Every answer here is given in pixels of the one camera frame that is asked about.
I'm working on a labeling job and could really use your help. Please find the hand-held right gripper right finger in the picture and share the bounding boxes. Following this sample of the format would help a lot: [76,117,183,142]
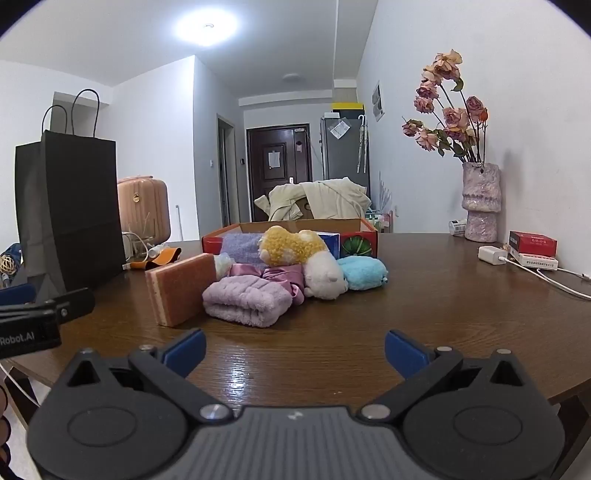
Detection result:
[358,329,539,423]

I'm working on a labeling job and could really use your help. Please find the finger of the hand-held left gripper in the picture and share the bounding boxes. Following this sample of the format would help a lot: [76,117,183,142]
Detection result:
[0,287,96,324]
[0,282,37,307]

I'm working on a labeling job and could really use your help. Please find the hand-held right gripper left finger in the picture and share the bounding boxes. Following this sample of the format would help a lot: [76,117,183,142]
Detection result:
[58,329,234,423]

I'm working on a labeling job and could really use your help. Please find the orange sponge block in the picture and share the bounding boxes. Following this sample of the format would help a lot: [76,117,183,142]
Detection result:
[144,253,218,328]

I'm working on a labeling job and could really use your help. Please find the light blue plush toy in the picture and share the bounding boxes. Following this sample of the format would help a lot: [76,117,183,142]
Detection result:
[336,256,389,291]

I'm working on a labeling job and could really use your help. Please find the purple satin scrunchie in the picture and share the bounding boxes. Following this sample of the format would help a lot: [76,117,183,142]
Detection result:
[229,263,267,279]
[262,265,306,305]

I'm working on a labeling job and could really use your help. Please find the white plush toy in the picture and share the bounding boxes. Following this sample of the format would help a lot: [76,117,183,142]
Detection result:
[302,253,349,301]

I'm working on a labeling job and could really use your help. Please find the lavender knitted cloth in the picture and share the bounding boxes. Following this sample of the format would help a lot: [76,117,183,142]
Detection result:
[220,232,265,265]

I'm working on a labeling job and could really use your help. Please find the orange rimmed cardboard box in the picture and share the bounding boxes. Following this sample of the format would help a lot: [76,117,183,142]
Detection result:
[202,218,379,260]

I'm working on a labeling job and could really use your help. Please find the yellow plush toy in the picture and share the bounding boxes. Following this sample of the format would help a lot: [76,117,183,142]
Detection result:
[257,226,331,267]

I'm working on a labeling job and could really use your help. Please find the white plastic device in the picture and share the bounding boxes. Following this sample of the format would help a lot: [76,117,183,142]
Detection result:
[121,231,139,267]

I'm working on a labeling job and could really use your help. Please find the black paper bag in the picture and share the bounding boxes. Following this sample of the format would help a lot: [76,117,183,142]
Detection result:
[14,89,127,301]

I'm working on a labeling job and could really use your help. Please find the pink hard-shell suitcase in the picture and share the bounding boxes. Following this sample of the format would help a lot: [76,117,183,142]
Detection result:
[117,175,172,243]

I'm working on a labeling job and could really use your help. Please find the white charger plug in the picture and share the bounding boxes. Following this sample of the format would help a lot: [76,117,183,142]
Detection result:
[478,246,509,267]

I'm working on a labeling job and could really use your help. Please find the flat white box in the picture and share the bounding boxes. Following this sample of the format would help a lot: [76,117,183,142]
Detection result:
[508,251,559,271]

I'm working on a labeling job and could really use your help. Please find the purple lavender bunch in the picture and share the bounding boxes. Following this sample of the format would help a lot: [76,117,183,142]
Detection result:
[376,173,394,213]

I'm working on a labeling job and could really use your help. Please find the pink textured vase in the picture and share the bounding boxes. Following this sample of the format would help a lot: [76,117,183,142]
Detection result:
[462,161,502,243]

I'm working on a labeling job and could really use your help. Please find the cream jacket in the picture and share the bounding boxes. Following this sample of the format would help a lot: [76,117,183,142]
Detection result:
[254,176,371,222]

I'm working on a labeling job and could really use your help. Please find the grey interior door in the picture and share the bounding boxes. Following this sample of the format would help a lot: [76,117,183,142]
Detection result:
[217,115,237,227]

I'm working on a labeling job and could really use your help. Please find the dark brown entrance door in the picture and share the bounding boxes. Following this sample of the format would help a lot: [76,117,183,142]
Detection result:
[246,124,310,222]

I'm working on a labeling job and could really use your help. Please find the grey fridge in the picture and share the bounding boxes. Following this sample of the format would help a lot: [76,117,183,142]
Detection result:
[320,115,370,190]

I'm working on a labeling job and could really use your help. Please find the bunch of dried pink roses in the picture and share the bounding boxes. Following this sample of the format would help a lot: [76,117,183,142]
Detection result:
[401,49,490,164]

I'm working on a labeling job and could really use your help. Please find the bright round ceiling light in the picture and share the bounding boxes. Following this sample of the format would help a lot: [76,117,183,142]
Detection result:
[174,7,238,47]

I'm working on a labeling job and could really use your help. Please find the orange handled scissors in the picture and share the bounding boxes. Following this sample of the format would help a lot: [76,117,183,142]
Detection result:
[129,248,183,270]

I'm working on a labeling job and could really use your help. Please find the white charger cable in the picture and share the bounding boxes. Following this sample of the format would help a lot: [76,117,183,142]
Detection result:
[503,258,591,301]

